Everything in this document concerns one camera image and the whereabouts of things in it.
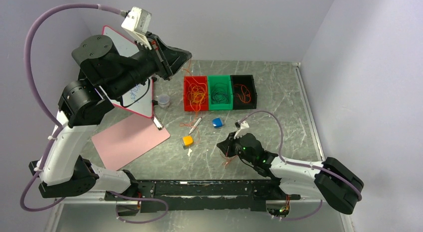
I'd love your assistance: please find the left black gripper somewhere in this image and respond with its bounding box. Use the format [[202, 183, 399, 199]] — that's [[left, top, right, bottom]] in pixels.
[[108, 31, 194, 99]]

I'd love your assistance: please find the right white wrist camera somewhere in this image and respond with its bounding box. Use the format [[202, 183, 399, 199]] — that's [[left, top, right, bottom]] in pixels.
[[234, 121, 250, 139]]

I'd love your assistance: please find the white marker pen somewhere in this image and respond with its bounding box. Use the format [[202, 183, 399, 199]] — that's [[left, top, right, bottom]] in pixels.
[[189, 117, 202, 135]]

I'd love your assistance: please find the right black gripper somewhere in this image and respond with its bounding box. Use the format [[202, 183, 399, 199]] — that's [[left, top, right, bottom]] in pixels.
[[217, 131, 255, 165]]

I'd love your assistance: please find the red plastic bin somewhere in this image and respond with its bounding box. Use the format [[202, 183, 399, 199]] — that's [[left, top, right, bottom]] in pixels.
[[183, 76, 209, 112]]

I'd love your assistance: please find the pink clipboard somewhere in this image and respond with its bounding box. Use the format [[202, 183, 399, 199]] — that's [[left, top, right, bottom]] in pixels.
[[91, 114, 170, 171]]

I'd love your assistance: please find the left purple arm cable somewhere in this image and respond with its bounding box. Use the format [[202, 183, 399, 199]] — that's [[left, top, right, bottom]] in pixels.
[[19, 3, 169, 225]]

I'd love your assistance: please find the orange cable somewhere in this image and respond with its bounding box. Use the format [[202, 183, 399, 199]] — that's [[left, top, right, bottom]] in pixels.
[[235, 83, 252, 105], [180, 57, 210, 145]]

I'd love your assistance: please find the yellow eraser block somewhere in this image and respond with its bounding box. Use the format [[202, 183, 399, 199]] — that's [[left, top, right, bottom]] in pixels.
[[182, 135, 194, 149]]

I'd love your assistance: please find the coloured cable bundle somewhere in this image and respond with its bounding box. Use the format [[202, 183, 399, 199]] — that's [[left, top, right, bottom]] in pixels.
[[219, 148, 239, 168]]

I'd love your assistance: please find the clear jar of paperclips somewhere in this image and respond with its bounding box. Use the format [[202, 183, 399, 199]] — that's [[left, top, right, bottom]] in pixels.
[[157, 94, 170, 108]]

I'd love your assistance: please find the yellow cable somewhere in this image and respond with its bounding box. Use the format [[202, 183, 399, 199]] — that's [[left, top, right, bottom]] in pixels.
[[187, 88, 207, 107], [188, 80, 208, 104]]

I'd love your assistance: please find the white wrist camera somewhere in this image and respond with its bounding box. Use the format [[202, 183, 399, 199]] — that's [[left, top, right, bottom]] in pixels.
[[121, 6, 152, 49], [234, 121, 250, 139]]

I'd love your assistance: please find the green plastic bin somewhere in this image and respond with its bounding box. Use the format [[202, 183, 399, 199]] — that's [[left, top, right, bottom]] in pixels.
[[207, 75, 233, 111]]

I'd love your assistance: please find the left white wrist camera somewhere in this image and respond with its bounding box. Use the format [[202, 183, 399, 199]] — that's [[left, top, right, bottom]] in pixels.
[[121, 6, 152, 49]]

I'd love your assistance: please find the blue eraser block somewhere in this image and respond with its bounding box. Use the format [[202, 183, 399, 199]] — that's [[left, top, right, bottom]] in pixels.
[[212, 118, 224, 129]]

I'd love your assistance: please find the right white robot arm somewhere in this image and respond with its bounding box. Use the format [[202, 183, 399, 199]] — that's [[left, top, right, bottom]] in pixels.
[[216, 133, 364, 215]]

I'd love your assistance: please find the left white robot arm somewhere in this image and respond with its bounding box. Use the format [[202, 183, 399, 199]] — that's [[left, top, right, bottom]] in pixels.
[[30, 33, 192, 200]]

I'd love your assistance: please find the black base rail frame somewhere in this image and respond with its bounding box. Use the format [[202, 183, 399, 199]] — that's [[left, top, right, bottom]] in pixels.
[[102, 179, 301, 216]]

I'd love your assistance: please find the thin purple cable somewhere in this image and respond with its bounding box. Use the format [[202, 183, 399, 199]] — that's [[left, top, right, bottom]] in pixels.
[[211, 81, 232, 106]]

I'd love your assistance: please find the pink framed whiteboard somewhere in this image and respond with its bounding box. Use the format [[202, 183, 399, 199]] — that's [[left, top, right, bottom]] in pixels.
[[102, 25, 154, 118]]

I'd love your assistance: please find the black plastic bin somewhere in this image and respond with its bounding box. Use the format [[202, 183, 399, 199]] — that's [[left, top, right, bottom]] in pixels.
[[230, 75, 257, 110]]

